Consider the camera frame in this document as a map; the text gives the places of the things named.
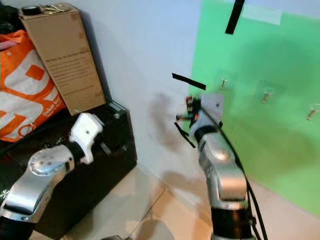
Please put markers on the forked black tape strip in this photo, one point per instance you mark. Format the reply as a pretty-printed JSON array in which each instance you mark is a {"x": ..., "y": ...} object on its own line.
[{"x": 184, "y": 134}]

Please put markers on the silver flower ornament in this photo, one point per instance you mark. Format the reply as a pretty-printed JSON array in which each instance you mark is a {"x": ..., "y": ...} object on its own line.
[{"x": 5, "y": 193}]

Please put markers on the black bag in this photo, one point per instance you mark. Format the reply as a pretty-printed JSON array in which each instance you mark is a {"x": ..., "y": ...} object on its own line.
[{"x": 8, "y": 20}]

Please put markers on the gold keys bunch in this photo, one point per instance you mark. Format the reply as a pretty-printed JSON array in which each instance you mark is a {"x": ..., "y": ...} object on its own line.
[{"x": 55, "y": 8}]

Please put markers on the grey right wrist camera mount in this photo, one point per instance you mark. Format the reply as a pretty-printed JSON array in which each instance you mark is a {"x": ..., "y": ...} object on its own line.
[{"x": 212, "y": 105}]

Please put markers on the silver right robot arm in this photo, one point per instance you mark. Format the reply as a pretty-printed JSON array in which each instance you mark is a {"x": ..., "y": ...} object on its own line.
[{"x": 222, "y": 170}]

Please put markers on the black round cap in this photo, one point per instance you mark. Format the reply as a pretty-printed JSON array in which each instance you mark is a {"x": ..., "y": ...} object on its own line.
[{"x": 31, "y": 10}]

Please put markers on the green wall sheet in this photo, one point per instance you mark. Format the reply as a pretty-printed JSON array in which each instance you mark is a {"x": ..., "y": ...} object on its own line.
[{"x": 280, "y": 60}]

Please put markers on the short black tape strip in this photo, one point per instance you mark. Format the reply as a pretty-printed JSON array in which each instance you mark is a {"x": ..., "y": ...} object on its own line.
[{"x": 188, "y": 81}]

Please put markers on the long black tape strip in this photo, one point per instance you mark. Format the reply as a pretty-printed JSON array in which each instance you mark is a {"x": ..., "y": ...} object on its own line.
[{"x": 235, "y": 17}]

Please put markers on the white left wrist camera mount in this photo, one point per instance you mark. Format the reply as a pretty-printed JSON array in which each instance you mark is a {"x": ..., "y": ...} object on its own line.
[{"x": 86, "y": 131}]

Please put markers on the brown cardboard box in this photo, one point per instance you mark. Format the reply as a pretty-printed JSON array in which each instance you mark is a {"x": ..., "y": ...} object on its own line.
[{"x": 62, "y": 55}]

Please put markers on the black glossy cabinet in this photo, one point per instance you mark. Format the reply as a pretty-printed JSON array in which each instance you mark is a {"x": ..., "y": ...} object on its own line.
[{"x": 97, "y": 190}]

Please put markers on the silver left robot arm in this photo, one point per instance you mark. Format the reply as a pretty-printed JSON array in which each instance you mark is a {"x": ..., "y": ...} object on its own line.
[{"x": 30, "y": 185}]

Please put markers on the clear adhesive wall hook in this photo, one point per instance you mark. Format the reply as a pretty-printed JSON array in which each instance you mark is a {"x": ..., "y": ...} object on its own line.
[
  {"x": 223, "y": 83},
  {"x": 265, "y": 96},
  {"x": 312, "y": 114}
]

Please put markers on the orange and white shopping bag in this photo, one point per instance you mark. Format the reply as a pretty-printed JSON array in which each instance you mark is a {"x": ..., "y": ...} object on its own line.
[{"x": 30, "y": 90}]

